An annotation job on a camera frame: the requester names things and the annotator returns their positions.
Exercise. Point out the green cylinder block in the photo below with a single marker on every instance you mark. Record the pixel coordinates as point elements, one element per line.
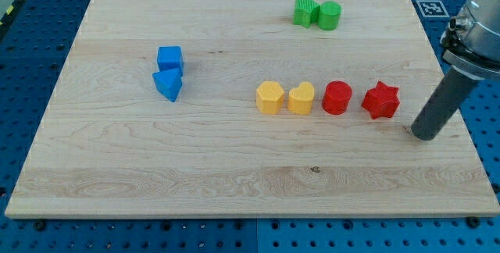
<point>329,15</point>

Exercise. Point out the yellow hexagon block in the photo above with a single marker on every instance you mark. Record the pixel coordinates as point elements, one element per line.
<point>269,97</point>

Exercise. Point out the red cylinder block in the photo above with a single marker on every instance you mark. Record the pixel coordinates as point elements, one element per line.
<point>336,97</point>

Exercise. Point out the red star block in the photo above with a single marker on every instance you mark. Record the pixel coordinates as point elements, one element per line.
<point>381,101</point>

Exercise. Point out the blue triangle block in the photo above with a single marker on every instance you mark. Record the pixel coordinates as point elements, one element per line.
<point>168,83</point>

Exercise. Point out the fiducial marker tag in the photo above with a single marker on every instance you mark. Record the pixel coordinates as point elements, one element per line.
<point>432,9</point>

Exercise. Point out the blue cube block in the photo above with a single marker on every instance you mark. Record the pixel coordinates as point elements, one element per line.
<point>170,57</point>

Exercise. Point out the wooden board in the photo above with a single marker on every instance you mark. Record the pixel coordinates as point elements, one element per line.
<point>110,146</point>

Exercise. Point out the green star block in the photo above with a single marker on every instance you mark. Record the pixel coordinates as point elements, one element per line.
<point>306,12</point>

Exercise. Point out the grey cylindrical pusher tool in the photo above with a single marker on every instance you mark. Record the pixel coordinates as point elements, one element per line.
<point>451,92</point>

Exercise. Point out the yellow heart block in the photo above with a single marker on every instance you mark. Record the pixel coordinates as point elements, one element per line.
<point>300,98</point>

